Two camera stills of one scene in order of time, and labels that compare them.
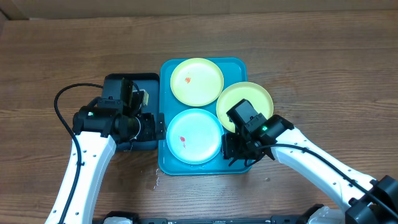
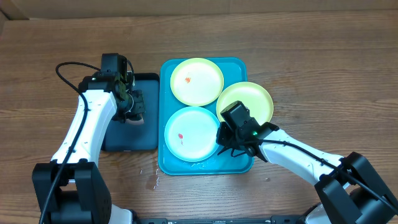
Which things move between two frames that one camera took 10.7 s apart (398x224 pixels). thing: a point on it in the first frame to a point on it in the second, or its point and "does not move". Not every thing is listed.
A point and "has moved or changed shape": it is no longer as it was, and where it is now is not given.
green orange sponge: (145, 98) has moved or changed shape
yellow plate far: (196, 82) does not move
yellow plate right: (234, 93) does not move
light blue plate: (194, 135) does not move
